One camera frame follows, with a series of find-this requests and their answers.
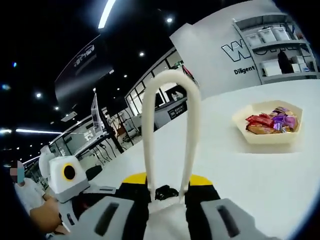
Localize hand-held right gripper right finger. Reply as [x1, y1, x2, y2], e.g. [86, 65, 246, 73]
[184, 174, 257, 240]

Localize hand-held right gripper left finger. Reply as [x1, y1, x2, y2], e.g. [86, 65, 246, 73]
[74, 172, 153, 240]

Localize black food packet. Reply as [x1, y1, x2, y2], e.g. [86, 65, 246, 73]
[154, 184, 180, 201]

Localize beige wooden container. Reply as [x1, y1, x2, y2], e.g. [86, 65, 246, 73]
[231, 99, 304, 145]

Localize red-brown biscuit food packet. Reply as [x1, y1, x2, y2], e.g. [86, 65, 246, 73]
[246, 124, 276, 135]

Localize long red food packet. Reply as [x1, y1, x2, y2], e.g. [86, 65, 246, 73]
[246, 114, 275, 127]

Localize pale purple food packet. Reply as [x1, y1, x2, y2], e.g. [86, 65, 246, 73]
[284, 116, 299, 131]

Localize brown purple-label food packet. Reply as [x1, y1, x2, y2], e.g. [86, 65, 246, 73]
[273, 106, 295, 116]

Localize person's left hand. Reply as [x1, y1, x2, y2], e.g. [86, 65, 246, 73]
[29, 196, 63, 231]

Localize black office chair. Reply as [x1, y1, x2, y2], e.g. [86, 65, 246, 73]
[86, 164, 103, 181]

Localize white rounded device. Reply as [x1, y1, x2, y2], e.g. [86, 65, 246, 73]
[38, 146, 55, 178]

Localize white desk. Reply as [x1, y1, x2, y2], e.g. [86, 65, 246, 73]
[48, 131, 111, 157]

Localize white panel on black stand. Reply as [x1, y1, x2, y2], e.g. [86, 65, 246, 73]
[91, 87, 125, 154]

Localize black reception counter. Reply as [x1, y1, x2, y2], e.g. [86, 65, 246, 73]
[153, 98, 189, 129]

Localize black hanging banner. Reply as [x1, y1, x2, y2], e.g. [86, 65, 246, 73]
[54, 34, 116, 106]

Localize grey metal shelf rack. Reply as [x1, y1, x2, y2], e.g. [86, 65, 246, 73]
[232, 13, 320, 85]

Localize white cardboard box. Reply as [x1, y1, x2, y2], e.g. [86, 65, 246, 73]
[259, 59, 282, 77]

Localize long ceiling light strip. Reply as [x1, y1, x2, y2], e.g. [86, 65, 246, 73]
[97, 0, 117, 30]

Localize black backpack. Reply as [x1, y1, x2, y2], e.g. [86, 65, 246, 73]
[277, 51, 294, 75]

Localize group of white storage bins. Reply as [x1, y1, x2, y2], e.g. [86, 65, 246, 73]
[246, 26, 292, 47]

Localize pink hanging strap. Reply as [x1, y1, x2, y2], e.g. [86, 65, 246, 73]
[181, 63, 195, 77]

